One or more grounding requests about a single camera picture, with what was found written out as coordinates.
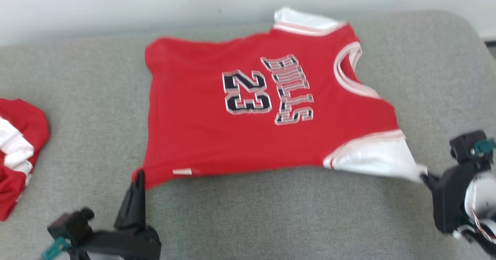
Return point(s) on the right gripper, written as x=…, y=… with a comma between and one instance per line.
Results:
x=451, y=202

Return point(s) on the wrist black camera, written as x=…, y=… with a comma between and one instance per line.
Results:
x=71, y=225
x=463, y=149

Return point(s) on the black skirting strip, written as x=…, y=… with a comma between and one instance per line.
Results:
x=491, y=43

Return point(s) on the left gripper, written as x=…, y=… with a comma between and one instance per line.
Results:
x=124, y=246

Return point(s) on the red white basketball jersey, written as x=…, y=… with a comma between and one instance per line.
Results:
x=19, y=136
x=193, y=128

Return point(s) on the grey fabric sofa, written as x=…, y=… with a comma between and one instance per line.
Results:
x=252, y=221

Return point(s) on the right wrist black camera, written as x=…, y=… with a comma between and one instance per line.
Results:
x=463, y=149

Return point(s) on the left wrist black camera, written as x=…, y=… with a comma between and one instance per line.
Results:
x=71, y=225

